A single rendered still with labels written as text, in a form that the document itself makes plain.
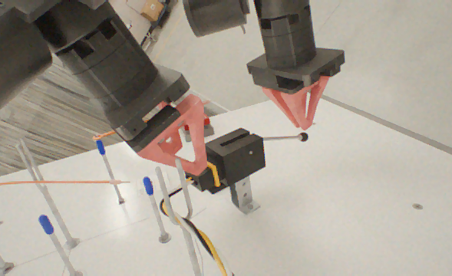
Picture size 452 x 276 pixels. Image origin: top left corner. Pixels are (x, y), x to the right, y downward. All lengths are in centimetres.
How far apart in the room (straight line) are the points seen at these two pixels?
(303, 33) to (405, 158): 24
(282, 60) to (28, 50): 24
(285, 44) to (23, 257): 39
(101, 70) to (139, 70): 3
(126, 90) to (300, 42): 19
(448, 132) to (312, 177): 116
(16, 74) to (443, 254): 37
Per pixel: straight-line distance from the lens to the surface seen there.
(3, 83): 21
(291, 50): 35
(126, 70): 24
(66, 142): 104
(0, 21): 20
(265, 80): 37
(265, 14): 34
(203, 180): 32
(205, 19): 34
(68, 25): 23
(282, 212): 38
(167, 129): 24
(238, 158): 33
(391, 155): 49
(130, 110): 24
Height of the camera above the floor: 132
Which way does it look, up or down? 29 degrees down
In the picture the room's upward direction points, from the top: 63 degrees counter-clockwise
